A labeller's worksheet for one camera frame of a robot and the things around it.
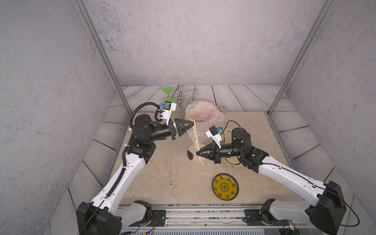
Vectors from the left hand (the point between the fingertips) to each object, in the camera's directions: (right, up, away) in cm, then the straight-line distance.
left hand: (193, 126), depth 59 cm
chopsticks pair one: (-22, -26, +32) cm, 47 cm away
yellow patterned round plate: (+18, -34, +24) cm, 45 cm away
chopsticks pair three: (-11, -36, +23) cm, 44 cm away
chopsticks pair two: (-14, -30, +27) cm, 43 cm away
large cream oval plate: (+17, -15, +3) cm, 23 cm away
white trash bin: (+5, -1, +22) cm, 22 cm away
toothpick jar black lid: (+22, +12, +51) cm, 57 cm away
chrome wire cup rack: (-7, +19, +32) cm, 38 cm away
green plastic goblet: (-16, +23, +38) cm, 47 cm away
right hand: (+2, -13, +4) cm, 13 cm away
